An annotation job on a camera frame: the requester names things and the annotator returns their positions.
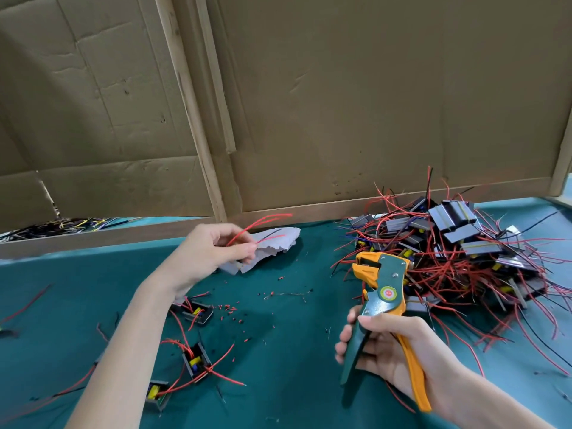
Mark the long wooden bottom rail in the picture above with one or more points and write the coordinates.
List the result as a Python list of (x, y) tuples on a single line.
[(393, 201)]

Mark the short wooden bottom rail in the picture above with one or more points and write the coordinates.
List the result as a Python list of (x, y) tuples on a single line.
[(89, 238)]

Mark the person's left forearm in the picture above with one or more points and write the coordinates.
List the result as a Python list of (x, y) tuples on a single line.
[(121, 366)]

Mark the grey plastic bag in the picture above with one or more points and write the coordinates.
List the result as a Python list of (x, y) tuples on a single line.
[(268, 247)]

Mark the flat grey board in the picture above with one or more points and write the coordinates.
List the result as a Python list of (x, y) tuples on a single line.
[(565, 201)]

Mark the thin wooden strip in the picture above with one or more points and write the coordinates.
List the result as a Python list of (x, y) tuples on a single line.
[(217, 71)]

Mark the creased brown cardboard panel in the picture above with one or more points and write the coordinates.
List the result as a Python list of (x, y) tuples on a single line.
[(89, 85)]

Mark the wide wooden post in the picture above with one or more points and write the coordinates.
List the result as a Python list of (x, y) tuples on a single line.
[(192, 102)]

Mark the wooden corner post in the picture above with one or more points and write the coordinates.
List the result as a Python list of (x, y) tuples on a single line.
[(561, 161)]

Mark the person's left hand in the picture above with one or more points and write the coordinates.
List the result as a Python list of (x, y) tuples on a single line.
[(201, 259)]

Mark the smooth brown cardboard panel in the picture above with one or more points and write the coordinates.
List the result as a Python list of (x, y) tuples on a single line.
[(402, 85)]

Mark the person's right hand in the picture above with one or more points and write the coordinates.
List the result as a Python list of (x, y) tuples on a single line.
[(407, 353)]

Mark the person's right forearm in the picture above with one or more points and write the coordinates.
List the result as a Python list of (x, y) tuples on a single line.
[(500, 408)]

